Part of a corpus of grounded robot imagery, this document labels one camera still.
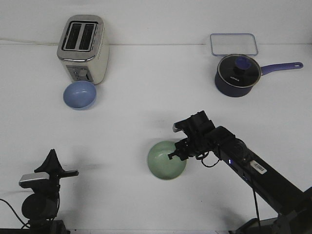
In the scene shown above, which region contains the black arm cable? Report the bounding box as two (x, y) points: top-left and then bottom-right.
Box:
(196, 151), (260, 226)
(0, 198), (30, 229)

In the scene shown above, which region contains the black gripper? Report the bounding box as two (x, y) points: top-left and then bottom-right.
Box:
(34, 149), (79, 195)
(168, 111), (218, 161)

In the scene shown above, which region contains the glass pot lid blue knob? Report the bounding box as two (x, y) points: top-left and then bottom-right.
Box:
(217, 54), (261, 88)

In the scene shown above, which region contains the silver cream toaster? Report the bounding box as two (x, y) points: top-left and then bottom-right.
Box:
(57, 15), (110, 85)

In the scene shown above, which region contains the dark blue saucepan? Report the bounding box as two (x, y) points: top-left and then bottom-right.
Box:
(214, 62), (304, 98)

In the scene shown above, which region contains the green bowl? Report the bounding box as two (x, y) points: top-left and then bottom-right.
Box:
(147, 141), (187, 180)

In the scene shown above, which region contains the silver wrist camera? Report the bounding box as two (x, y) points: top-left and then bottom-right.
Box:
(19, 172), (50, 188)
(172, 117), (192, 133)

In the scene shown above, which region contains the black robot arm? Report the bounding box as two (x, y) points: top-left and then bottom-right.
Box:
(168, 111), (312, 234)
(19, 149), (79, 234)

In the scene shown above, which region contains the white toaster power cord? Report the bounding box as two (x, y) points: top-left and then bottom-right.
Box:
(0, 37), (60, 46)

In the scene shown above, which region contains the clear container lid blue rim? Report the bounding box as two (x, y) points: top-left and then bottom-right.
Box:
(210, 33), (258, 57)

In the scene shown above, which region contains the blue bowl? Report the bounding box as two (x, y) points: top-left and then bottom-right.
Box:
(63, 80), (97, 110)

